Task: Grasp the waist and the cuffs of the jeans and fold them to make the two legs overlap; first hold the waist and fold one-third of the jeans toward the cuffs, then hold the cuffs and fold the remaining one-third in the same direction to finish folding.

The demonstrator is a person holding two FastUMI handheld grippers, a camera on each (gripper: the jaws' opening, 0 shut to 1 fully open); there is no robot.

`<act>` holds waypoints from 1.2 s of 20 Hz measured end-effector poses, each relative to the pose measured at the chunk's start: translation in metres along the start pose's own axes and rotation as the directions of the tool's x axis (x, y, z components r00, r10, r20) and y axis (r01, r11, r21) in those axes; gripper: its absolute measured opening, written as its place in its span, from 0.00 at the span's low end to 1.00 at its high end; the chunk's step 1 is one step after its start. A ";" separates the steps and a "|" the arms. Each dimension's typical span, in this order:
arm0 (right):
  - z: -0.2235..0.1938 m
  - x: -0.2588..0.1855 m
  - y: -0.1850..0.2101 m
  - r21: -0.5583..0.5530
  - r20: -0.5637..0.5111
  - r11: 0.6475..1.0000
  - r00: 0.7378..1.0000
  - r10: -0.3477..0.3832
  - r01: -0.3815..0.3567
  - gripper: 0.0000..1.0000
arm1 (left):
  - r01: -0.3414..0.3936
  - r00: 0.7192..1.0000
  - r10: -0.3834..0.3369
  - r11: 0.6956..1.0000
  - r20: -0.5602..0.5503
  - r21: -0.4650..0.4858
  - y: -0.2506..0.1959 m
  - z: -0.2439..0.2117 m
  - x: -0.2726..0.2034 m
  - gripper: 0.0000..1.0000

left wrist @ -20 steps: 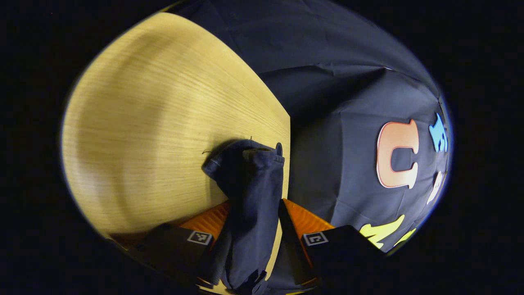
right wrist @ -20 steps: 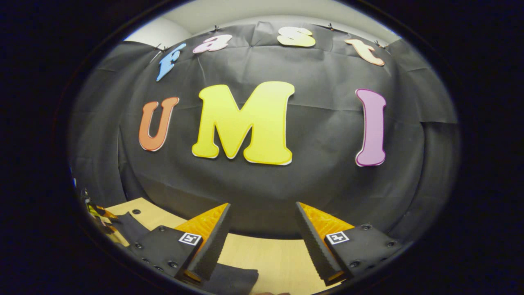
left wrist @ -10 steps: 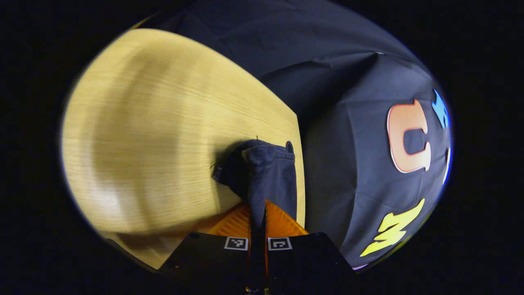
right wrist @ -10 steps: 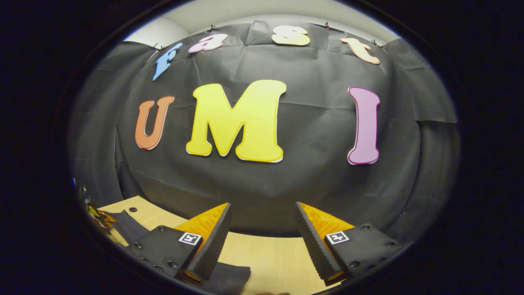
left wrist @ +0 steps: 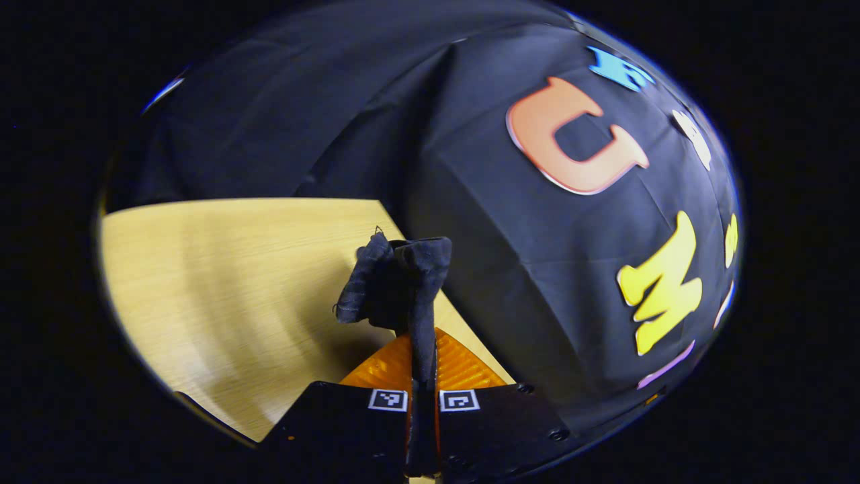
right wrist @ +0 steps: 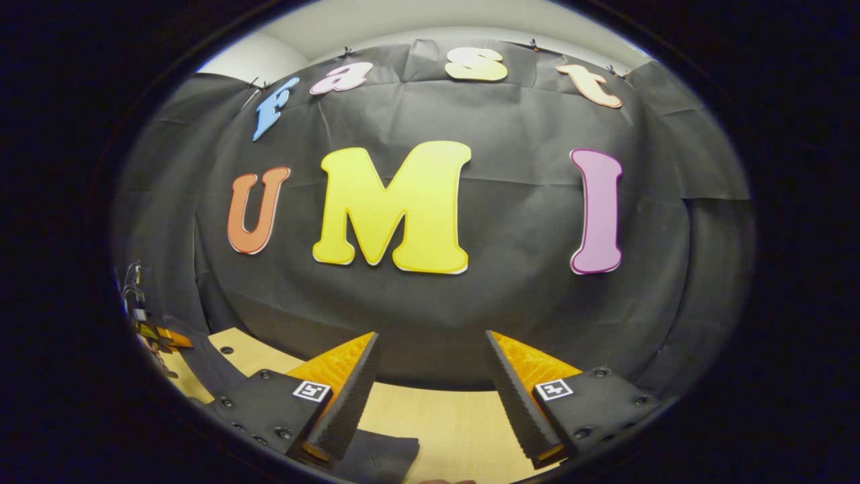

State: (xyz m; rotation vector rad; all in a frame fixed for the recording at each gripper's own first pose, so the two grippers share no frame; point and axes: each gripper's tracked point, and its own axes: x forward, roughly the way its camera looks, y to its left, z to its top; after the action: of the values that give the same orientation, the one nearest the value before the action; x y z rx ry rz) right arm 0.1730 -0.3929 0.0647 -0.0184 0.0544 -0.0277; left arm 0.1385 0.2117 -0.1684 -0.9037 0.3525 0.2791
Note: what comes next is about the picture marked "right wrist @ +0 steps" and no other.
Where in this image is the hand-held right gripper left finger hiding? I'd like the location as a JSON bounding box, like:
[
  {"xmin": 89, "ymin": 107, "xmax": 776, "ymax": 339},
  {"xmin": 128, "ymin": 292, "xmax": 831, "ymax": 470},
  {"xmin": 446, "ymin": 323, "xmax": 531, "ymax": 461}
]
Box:
[{"xmin": 202, "ymin": 331, "xmax": 381, "ymax": 468}]

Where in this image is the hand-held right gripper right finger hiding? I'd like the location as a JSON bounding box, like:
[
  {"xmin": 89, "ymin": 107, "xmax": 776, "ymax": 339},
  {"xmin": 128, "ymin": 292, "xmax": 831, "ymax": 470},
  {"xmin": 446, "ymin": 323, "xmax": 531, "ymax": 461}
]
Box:
[{"xmin": 484, "ymin": 329, "xmax": 676, "ymax": 470}]

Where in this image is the black backdrop cloth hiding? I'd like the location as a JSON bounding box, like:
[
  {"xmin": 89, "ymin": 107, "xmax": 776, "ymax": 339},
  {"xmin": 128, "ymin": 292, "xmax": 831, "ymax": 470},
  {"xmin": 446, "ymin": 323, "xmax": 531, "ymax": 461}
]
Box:
[{"xmin": 111, "ymin": 37, "xmax": 757, "ymax": 404}]

